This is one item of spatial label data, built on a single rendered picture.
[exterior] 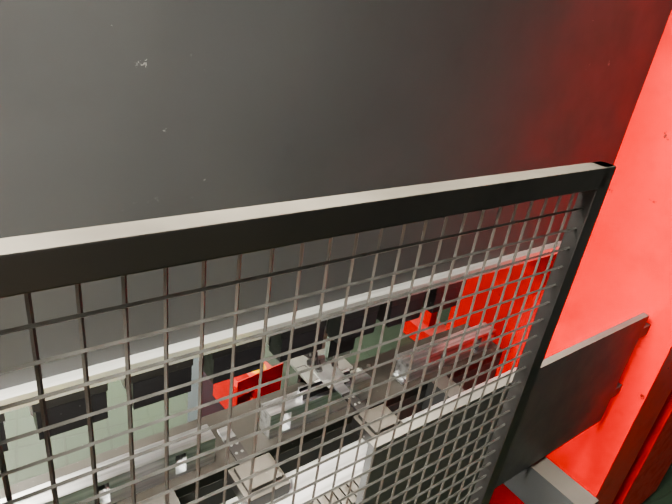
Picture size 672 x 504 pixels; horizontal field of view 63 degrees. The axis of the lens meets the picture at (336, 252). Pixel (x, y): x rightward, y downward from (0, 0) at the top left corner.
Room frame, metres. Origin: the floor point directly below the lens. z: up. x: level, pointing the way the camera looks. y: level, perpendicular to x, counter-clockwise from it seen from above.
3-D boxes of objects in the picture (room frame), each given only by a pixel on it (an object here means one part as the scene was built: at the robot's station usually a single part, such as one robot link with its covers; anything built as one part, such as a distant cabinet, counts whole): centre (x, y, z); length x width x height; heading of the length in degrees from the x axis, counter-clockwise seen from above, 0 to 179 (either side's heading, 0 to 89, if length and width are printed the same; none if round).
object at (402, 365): (1.75, -0.48, 0.92); 0.50 x 0.06 x 0.10; 130
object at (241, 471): (1.01, 0.15, 1.01); 0.26 x 0.12 x 0.05; 40
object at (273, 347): (1.29, 0.08, 1.26); 0.15 x 0.09 x 0.17; 130
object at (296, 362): (1.51, 0.04, 1.00); 0.26 x 0.18 x 0.01; 40
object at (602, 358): (1.16, -0.56, 1.12); 1.13 x 0.02 x 0.44; 130
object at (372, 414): (1.27, -0.15, 1.01); 0.26 x 0.12 x 0.05; 40
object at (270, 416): (1.37, -0.01, 0.92); 0.39 x 0.06 x 0.10; 130
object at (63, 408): (0.91, 0.54, 1.26); 0.15 x 0.09 x 0.17; 130
